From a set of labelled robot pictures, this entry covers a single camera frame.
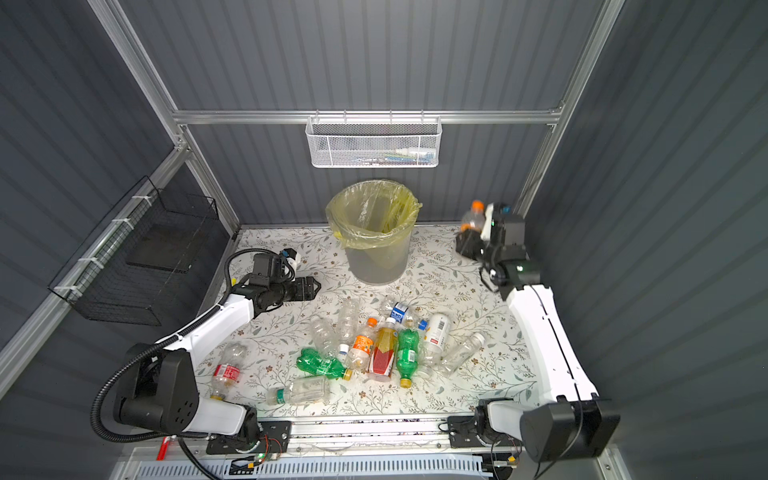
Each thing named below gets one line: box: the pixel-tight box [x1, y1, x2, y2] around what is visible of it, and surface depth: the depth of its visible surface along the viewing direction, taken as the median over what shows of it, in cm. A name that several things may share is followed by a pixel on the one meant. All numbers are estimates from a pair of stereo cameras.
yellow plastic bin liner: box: [326, 180, 423, 249], surface depth 98 cm
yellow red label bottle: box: [369, 317, 399, 382], surface depth 83 cm
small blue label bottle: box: [385, 302, 427, 332], surface depth 93 cm
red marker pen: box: [156, 436, 171, 461], surface depth 73 cm
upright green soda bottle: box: [396, 328, 420, 389], surface depth 84 cm
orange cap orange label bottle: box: [460, 200, 485, 232], surface depth 78 cm
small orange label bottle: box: [348, 317, 378, 371], surface depth 86 cm
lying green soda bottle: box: [296, 348, 353, 381], surface depth 84 cm
